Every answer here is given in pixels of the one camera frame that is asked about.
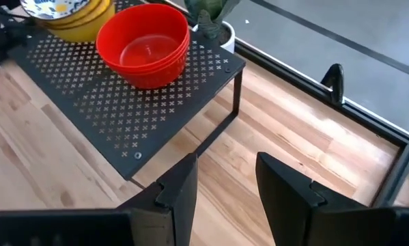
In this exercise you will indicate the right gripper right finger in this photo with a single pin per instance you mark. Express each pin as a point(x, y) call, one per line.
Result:
point(293, 212)

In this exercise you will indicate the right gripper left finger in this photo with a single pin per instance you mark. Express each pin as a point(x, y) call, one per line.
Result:
point(177, 205)

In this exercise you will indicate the yellow patterned bowl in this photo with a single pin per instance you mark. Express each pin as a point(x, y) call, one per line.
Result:
point(84, 34)
point(50, 8)
point(75, 24)

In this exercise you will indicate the red plastic bowl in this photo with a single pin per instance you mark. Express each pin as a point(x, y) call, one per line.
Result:
point(146, 74)
point(153, 83)
point(139, 20)

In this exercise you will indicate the black perforated metal shelf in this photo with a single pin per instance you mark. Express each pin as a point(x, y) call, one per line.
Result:
point(88, 102)

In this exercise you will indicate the white plant pot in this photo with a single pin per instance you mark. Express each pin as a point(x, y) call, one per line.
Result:
point(229, 42)

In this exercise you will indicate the green snake plant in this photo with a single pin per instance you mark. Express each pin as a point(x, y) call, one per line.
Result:
point(207, 13)

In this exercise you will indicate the black aluminium table frame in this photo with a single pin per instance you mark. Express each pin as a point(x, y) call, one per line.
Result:
point(378, 130)

